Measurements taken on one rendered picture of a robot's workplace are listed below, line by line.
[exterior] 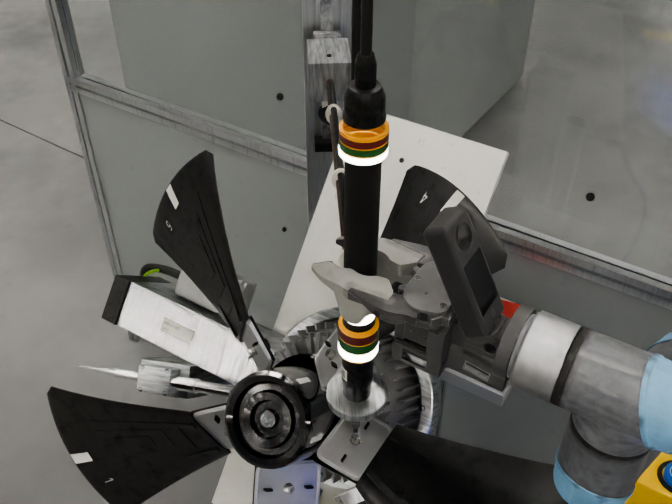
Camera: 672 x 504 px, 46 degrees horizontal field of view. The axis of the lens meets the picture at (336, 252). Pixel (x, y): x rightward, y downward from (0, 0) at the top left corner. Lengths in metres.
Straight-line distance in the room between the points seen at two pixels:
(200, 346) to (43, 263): 2.03
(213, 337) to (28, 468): 1.44
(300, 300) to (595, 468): 0.63
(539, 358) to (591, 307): 0.94
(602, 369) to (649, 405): 0.05
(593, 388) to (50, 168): 3.21
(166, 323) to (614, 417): 0.74
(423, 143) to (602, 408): 0.61
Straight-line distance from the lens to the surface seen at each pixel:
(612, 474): 0.78
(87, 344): 2.83
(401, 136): 1.22
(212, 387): 1.17
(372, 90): 0.65
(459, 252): 0.69
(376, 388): 0.92
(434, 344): 0.74
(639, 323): 1.64
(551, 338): 0.71
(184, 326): 1.23
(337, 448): 0.99
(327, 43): 1.36
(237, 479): 1.34
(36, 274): 3.16
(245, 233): 2.04
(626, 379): 0.70
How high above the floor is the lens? 2.00
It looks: 41 degrees down
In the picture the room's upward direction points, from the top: straight up
